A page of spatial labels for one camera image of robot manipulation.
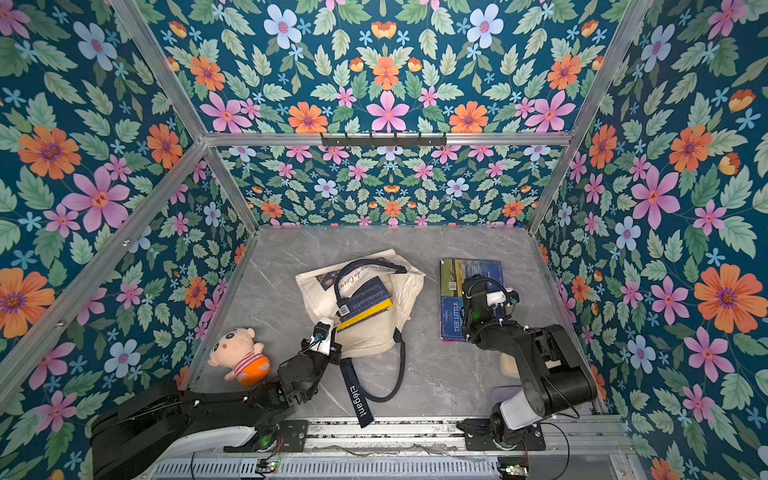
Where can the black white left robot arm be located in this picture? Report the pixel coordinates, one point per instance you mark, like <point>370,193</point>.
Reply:
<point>127,441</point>

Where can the navy book white text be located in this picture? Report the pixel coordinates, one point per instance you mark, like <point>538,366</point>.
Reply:
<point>370,292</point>

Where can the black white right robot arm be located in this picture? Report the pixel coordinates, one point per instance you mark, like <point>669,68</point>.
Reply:
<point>554,376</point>

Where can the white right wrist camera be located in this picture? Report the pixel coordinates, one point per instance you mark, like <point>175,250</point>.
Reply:
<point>508,297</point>

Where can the blue green Animal Farm book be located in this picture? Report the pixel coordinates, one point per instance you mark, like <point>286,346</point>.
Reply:
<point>454,271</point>

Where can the cream canvas tote bag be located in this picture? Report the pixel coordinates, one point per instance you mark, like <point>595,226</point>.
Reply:
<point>322,288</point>

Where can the metal hook rail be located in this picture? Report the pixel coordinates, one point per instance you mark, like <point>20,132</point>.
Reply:
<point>370,140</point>

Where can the beige sponge block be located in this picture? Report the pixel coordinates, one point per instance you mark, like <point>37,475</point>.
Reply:
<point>508,366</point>

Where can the yellow spine book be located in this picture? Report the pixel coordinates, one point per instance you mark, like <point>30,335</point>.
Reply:
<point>359,315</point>

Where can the purple flat pad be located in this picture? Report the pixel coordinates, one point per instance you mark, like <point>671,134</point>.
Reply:
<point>504,393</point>

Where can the pink plush pig toy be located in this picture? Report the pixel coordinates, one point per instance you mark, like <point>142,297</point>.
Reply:
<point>243,357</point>

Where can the aluminium front rail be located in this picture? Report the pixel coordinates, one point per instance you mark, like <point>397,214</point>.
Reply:
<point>594,447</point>

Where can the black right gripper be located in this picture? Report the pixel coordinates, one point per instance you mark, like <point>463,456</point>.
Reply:
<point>472,294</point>

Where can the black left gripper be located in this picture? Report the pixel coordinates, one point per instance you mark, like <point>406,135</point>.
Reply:
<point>334,354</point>

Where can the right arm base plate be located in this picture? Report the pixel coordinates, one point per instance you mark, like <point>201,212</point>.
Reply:
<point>491,434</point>

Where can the blue green spine book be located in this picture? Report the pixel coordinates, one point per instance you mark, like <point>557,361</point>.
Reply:
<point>452,319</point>

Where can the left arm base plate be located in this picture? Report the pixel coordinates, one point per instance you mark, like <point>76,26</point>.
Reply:
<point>287,436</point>

